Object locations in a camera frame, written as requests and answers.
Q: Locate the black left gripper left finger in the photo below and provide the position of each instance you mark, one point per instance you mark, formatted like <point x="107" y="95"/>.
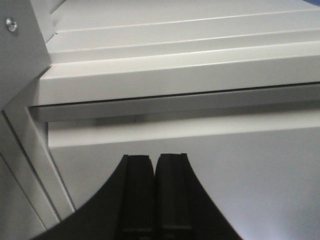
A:
<point x="122" y="209"/>

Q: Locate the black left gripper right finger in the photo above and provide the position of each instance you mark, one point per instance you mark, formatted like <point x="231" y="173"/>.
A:
<point x="184" y="210"/>

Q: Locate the white cabinet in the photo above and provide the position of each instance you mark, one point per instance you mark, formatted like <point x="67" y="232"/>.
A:
<point x="234" y="84"/>

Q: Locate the silver screw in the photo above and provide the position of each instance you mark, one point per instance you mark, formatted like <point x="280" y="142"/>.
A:
<point x="11" y="24"/>

